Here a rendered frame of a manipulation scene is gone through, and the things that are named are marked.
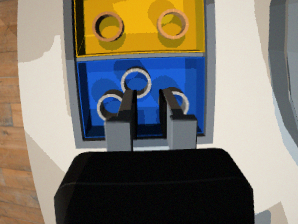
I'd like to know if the grey round turntable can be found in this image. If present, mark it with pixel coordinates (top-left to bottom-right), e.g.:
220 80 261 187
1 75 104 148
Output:
268 0 298 147

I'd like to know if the bronze bushing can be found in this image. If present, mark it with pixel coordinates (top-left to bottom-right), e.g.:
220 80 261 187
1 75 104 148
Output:
156 9 189 39
92 11 125 42

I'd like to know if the grey metal sleeve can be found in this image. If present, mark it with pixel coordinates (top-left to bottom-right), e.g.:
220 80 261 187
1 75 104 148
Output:
166 87 189 114
121 66 151 98
97 89 124 121

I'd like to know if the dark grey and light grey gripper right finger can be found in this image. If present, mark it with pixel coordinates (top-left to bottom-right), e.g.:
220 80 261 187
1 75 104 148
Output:
159 89 198 150

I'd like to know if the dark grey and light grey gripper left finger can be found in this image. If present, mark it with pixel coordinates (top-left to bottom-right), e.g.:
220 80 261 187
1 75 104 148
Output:
104 90 138 151

